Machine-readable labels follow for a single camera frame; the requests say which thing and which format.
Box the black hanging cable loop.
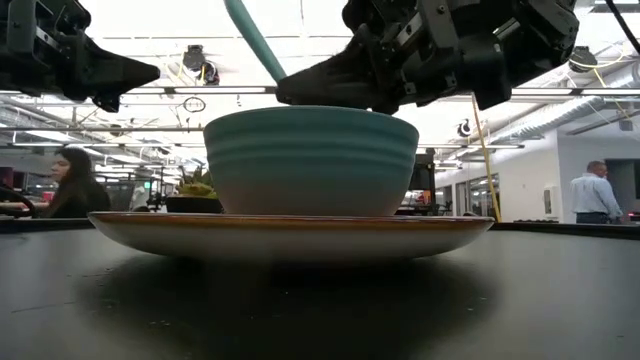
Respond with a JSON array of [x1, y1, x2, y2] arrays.
[[181, 95, 208, 114]]

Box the yellow hanging cable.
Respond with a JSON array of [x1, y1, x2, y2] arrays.
[[469, 91, 503, 223]]

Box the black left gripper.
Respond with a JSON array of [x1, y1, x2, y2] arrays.
[[0, 0, 162, 114]]

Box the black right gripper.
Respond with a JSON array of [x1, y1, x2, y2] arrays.
[[275, 0, 582, 115]]

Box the spoon with teal handle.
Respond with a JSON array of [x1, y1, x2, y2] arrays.
[[222, 0, 289, 85]]

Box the red round plate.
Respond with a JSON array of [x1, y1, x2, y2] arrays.
[[87, 210, 496, 262]]

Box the person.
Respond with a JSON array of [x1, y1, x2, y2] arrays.
[[43, 145, 113, 220], [568, 159, 625, 225]]

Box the potted succulent plant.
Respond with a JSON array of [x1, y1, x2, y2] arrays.
[[165, 166, 224, 215]]

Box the teal ceramic bowl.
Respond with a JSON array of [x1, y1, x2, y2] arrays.
[[203, 104, 421, 218]]

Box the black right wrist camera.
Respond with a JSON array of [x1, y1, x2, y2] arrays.
[[471, 46, 515, 112]]

